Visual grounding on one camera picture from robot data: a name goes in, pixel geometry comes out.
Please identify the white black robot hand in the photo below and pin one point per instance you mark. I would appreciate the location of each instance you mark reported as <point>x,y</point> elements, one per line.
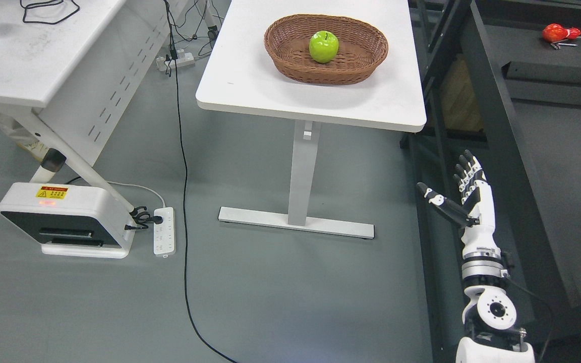
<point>475,215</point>

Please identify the green apple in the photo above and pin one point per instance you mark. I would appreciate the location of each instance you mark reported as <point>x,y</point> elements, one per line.
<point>323,47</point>

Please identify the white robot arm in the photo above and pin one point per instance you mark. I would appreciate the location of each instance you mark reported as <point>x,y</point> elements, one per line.
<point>489,318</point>

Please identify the red toy fruit on shelf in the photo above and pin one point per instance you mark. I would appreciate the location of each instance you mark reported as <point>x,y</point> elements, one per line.
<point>554,33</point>

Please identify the brown wicker basket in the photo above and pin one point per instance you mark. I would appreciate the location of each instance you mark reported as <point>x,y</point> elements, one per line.
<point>362,48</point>

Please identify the white standing desk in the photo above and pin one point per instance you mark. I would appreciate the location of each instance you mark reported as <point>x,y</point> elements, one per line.
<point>240,77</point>

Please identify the white floor power strip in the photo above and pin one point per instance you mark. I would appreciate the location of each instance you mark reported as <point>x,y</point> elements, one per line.
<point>164,242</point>

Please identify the far white power strip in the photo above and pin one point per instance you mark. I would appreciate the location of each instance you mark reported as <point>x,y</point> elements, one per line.
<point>165,63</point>

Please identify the white box device warning label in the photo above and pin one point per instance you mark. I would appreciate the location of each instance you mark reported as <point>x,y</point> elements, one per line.
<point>68,220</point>

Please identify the white perforated side desk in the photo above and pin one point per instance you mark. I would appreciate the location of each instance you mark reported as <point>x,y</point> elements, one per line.
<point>69,84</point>

